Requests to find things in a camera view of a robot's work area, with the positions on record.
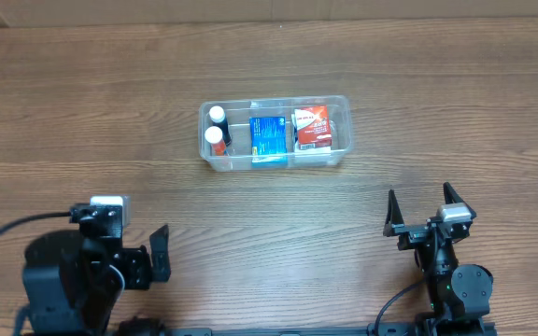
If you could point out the white carton box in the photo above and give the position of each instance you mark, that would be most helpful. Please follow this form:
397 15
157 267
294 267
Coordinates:
296 145

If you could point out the clear plastic container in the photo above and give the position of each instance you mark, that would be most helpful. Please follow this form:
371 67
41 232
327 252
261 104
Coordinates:
291 132

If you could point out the blue box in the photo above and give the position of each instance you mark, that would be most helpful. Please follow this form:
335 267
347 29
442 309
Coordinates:
268 141

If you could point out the red and white box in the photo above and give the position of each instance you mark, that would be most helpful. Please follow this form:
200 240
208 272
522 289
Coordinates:
313 127

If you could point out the black bottle white cap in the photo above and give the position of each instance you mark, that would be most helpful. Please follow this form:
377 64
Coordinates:
219 118

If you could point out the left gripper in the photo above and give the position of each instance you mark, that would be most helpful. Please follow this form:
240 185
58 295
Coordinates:
141 265

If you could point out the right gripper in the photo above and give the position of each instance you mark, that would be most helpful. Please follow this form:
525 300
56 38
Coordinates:
424 231

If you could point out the orange bottle white cap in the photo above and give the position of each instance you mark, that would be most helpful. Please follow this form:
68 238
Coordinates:
214 136

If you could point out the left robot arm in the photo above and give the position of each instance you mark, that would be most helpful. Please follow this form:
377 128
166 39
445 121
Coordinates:
73 278

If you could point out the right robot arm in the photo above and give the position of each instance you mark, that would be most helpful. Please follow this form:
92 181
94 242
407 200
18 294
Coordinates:
459 294

